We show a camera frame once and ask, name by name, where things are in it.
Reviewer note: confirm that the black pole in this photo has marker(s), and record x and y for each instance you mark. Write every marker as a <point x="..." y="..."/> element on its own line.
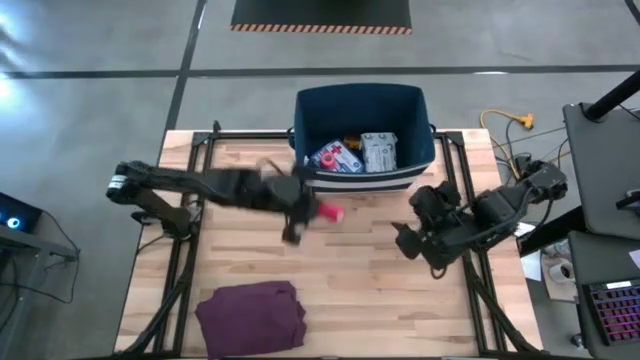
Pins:
<point x="612" y="97"/>

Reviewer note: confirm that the white tape roll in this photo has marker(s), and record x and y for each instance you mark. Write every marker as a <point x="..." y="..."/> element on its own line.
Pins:
<point x="562" y="272"/>

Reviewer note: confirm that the cardboard box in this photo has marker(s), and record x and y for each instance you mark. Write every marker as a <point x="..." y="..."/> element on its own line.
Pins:
<point x="552" y="292"/>

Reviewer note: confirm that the orange pill bottle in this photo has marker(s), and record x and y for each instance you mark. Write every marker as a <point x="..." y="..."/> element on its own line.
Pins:
<point x="351" y="142"/>

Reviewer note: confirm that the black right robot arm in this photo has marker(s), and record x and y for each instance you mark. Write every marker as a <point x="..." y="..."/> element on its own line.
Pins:
<point x="500" y="210"/>

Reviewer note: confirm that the grey side table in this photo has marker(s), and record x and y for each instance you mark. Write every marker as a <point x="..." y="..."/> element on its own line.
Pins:
<point x="30" y="245"/>

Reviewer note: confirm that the white printed supply package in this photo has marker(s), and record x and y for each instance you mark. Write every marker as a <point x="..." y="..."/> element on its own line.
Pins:
<point x="378" y="152"/>

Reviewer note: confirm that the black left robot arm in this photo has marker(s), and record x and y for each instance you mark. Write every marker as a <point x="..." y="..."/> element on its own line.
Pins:
<point x="165" y="180"/>

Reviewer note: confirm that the purple folded cloth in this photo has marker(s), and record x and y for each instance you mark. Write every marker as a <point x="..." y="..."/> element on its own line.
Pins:
<point x="250" y="320"/>

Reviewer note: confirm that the blue translucent plastic case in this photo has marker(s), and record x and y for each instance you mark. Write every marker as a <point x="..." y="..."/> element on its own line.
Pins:
<point x="347" y="160"/>

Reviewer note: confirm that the backlit keyboard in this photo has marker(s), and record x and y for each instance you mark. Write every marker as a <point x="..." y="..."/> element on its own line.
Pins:
<point x="617" y="315"/>

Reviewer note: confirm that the black computer with blue light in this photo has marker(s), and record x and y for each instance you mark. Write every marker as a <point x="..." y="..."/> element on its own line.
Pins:
<point x="17" y="215"/>

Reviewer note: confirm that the grey desk with keyboard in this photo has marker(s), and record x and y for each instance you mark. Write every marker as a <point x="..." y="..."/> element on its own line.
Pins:
<point x="580" y="260"/>

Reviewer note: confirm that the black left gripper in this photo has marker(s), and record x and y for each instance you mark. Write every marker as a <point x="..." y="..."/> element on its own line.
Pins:
<point x="280" y="192"/>

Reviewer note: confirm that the pink bandage roll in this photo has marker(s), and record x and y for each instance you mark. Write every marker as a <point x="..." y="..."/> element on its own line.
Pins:
<point x="328" y="160"/>
<point x="331" y="212"/>

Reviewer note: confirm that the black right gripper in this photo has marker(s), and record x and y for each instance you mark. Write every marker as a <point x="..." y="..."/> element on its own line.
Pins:
<point x="445" y="240"/>

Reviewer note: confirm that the black hazard-striped floor mat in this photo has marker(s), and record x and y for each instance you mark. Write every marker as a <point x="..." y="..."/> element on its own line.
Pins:
<point x="320" y="12"/>

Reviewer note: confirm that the navy white striped fabric basket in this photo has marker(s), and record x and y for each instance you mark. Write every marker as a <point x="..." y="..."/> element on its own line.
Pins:
<point x="360" y="107"/>

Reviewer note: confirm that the black metal table frame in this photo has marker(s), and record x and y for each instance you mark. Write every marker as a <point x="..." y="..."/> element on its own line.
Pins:
<point x="240" y="135"/>

